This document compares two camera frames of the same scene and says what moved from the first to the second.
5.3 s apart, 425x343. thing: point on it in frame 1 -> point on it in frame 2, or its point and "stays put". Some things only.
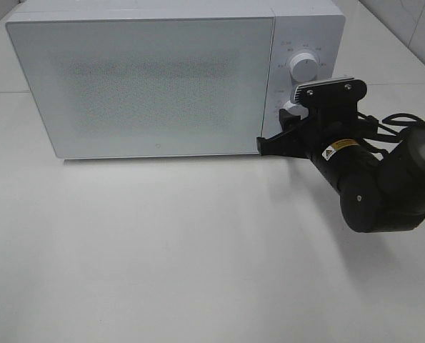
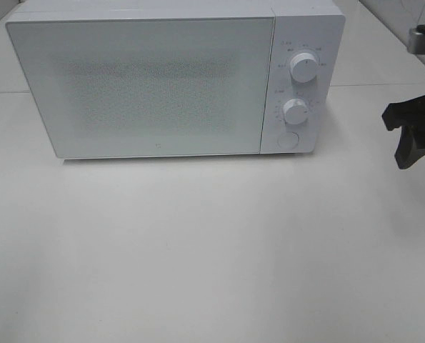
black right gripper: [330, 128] -> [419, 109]
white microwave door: [148, 87] stays put
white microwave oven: [137, 78] stays put
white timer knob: [297, 109] stays put
